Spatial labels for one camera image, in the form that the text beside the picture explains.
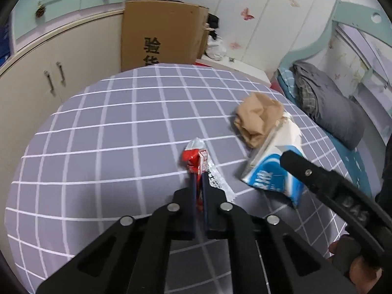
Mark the blue bag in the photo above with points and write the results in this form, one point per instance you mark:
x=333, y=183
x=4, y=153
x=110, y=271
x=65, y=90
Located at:
x=3, y=43

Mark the person's dark clothing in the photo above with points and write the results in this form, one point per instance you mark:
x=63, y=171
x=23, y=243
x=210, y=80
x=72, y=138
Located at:
x=386, y=177

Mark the small white plastic bag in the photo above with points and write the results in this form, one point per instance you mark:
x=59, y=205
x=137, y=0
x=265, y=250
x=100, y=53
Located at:
x=216, y=49

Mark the blue white carton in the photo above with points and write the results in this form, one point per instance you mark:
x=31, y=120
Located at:
x=269, y=171

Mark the red plastic stool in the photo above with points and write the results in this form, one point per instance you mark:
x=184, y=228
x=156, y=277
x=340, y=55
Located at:
x=275, y=84

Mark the white low platform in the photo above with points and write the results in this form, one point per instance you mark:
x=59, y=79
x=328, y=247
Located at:
x=245, y=70

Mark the large cardboard box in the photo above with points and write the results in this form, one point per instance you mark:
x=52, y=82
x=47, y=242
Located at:
x=165, y=24

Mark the red silver snack wrapper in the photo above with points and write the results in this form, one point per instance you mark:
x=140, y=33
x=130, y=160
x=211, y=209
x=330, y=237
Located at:
x=196, y=159

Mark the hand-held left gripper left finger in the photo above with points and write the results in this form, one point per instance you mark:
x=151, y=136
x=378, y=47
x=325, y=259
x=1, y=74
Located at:
x=193, y=190

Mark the beige butterfly sticker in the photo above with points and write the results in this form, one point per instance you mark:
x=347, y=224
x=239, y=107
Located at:
x=294, y=0

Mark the person's right hand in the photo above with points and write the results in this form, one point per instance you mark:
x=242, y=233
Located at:
x=364, y=275

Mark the blue plaid pillow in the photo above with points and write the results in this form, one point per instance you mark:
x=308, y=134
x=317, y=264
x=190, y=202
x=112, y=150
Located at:
x=286, y=79

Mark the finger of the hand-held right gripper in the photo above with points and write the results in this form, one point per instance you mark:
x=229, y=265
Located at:
x=309, y=173

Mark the mint green bunk bed frame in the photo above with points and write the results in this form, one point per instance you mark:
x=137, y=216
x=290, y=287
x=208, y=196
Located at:
x=321, y=41

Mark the grey duvet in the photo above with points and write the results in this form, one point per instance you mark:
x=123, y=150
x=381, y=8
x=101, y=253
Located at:
x=330, y=110

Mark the pinecone drawer ornament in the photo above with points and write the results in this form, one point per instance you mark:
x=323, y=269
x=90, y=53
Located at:
x=40, y=10

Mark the white wardrobe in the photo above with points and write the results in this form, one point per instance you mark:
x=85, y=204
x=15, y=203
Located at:
x=260, y=30

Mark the wide mint green drawer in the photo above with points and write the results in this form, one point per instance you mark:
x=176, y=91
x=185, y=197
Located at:
x=52, y=15

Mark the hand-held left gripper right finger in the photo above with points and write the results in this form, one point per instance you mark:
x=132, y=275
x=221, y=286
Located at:
x=205, y=190

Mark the beige low cabinet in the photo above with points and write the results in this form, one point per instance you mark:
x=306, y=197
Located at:
x=30, y=67

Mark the black bag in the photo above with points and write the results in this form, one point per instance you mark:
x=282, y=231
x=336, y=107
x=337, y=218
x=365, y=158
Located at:
x=213, y=24

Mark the faint pink butterfly sticker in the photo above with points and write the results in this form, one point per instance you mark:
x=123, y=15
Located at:
x=235, y=44

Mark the blue fish print bedsheet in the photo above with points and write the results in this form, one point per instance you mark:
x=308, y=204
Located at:
x=352, y=165

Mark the round table checked purple cloth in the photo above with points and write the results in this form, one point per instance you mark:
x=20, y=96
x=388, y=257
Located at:
x=107, y=147

